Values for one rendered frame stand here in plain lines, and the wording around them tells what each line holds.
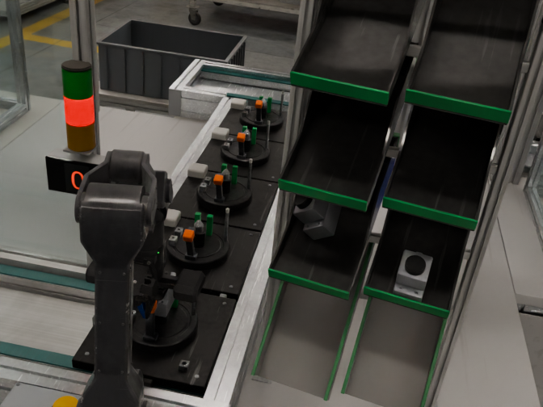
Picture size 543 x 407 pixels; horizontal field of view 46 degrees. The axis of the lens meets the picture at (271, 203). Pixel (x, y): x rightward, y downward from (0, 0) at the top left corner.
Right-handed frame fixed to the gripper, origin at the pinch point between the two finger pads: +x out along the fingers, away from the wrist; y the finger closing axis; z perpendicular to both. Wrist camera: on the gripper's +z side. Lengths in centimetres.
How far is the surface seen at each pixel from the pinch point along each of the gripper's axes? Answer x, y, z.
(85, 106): -25.5, -17.2, -17.3
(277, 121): 9, 5, -105
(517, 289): 23, 76, -57
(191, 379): 12.5, 9.1, 3.1
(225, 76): 14, -23, -150
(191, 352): 12.4, 7.4, -3.0
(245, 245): 12.0, 9.4, -38.5
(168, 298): 3.4, 2.0, -5.8
